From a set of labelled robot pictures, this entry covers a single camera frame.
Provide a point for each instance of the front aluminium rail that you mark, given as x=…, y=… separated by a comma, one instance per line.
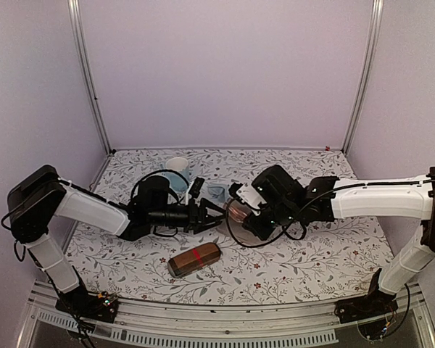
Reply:
x=157, y=324

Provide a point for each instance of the brown plaid glasses case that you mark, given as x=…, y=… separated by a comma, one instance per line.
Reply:
x=193, y=259

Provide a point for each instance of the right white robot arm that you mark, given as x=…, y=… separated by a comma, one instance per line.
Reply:
x=277, y=200

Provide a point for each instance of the pink translucent sunglasses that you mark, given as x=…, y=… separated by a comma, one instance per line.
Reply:
x=237, y=211

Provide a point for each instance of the right aluminium frame post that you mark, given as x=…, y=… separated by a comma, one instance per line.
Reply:
x=366, y=70

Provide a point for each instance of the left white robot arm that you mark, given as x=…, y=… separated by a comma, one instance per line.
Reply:
x=44, y=195

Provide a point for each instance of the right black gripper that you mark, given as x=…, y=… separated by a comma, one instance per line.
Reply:
x=262, y=232

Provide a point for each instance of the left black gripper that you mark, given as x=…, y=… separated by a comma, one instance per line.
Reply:
x=197, y=215

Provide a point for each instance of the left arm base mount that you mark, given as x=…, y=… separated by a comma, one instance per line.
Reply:
x=81, y=303

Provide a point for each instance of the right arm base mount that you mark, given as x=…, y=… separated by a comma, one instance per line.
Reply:
x=374, y=303

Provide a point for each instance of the pink glasses case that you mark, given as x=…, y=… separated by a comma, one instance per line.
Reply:
x=249, y=240

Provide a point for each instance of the light blue mug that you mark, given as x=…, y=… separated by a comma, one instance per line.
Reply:
x=177, y=172

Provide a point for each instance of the left aluminium frame post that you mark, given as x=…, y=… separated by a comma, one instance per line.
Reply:
x=82, y=52

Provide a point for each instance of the small blue cloth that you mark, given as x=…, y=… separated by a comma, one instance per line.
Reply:
x=218, y=193

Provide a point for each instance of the aluminium frame post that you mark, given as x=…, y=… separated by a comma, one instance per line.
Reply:
x=82, y=52
x=366, y=70

